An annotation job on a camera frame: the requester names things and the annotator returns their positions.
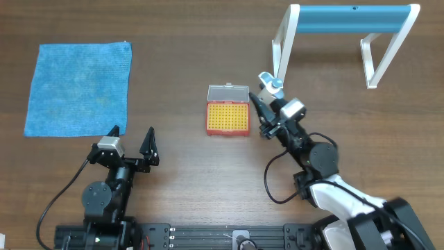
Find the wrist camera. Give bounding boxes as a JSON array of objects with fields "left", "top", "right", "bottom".
[
  {"left": 96, "top": 135, "right": 126, "bottom": 158},
  {"left": 279, "top": 97, "right": 308, "bottom": 123}
]

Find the mounting rail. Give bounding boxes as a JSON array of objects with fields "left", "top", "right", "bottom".
[{"left": 54, "top": 222, "right": 321, "bottom": 250}]

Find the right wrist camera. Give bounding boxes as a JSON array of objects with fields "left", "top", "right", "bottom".
[{"left": 279, "top": 97, "right": 308, "bottom": 123}]

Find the blue cloth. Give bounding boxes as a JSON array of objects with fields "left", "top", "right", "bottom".
[{"left": 23, "top": 41, "right": 133, "bottom": 138}]

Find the black cable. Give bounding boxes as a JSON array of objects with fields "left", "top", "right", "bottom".
[
  {"left": 35, "top": 158, "right": 92, "bottom": 250},
  {"left": 263, "top": 131, "right": 339, "bottom": 206}
]

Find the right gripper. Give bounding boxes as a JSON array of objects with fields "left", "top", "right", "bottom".
[{"left": 248, "top": 91, "right": 296, "bottom": 140}]

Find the red and yellow tip box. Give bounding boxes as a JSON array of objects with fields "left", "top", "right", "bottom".
[{"left": 205, "top": 82, "right": 251, "bottom": 137}]

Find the white pipette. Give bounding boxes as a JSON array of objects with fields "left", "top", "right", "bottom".
[{"left": 257, "top": 71, "right": 286, "bottom": 106}]

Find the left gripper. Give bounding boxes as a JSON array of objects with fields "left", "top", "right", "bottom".
[{"left": 86, "top": 124, "right": 160, "bottom": 174}]

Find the white and blue stand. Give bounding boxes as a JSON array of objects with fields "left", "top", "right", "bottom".
[{"left": 271, "top": 3, "right": 422, "bottom": 90}]

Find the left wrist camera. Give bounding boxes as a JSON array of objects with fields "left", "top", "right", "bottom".
[{"left": 96, "top": 135, "right": 126, "bottom": 158}]

